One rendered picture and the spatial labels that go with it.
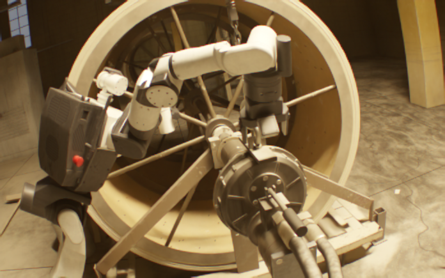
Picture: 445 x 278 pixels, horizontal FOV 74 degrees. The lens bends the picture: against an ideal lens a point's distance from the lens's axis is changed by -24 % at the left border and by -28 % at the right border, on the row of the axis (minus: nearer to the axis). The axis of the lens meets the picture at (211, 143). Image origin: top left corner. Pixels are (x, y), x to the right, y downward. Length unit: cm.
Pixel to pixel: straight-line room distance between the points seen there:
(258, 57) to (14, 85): 688
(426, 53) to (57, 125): 526
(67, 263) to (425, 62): 532
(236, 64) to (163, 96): 20
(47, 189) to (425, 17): 542
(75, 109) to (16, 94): 636
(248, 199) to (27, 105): 654
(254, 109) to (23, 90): 670
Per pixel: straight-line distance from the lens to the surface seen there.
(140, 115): 103
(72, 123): 113
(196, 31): 1215
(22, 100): 743
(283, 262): 94
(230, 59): 81
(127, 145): 114
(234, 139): 157
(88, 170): 124
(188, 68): 88
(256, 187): 110
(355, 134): 221
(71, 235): 136
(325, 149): 250
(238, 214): 114
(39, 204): 134
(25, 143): 758
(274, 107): 91
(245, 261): 200
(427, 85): 576
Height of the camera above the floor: 142
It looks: 16 degrees down
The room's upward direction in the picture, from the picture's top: 11 degrees counter-clockwise
